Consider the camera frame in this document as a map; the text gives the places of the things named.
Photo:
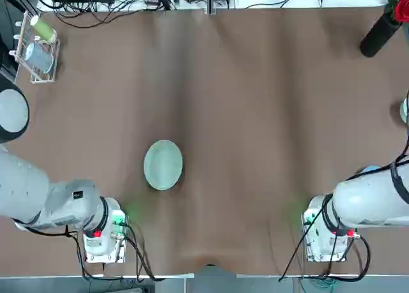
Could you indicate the green plate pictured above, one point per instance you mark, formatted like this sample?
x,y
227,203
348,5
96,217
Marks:
x,y
163,165

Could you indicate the blue plate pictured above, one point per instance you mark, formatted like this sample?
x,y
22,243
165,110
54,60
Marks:
x,y
371,169

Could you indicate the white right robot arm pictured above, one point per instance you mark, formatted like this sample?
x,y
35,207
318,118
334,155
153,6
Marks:
x,y
367,200

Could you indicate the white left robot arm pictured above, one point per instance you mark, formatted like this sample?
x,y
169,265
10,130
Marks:
x,y
25,184

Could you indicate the clear dish rack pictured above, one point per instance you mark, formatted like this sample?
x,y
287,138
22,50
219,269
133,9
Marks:
x,y
51,74

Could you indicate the blue-grey cup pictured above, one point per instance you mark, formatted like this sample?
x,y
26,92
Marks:
x,y
38,57

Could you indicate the green cup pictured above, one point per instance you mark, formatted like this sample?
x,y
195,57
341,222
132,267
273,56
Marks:
x,y
43,27

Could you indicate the pale green bowl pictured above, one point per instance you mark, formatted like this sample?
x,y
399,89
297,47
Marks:
x,y
405,111

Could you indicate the black vase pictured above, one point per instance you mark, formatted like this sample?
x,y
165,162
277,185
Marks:
x,y
380,36

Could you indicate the red rose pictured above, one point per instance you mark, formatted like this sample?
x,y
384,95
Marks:
x,y
402,9

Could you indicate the aluminium post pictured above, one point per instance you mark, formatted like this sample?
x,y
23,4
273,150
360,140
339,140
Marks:
x,y
211,1

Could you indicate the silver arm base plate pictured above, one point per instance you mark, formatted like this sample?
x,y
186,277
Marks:
x,y
119,256
310,254

